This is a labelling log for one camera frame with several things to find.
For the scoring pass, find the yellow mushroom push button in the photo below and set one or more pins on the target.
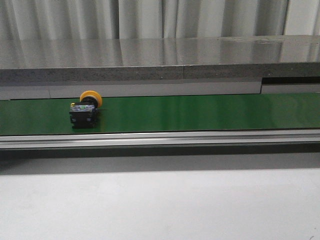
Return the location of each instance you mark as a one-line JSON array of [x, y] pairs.
[[84, 113]]

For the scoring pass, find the green conveyor belt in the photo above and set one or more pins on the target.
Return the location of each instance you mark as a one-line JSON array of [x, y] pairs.
[[165, 114]]

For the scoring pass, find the grey stone countertop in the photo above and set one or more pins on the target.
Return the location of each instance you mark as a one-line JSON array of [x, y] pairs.
[[285, 59]]

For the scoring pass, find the white pleated curtain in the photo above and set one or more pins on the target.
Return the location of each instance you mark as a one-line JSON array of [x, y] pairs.
[[156, 19]]

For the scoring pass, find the aluminium conveyor side rail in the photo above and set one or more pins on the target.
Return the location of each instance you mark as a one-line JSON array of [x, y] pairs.
[[174, 138]]

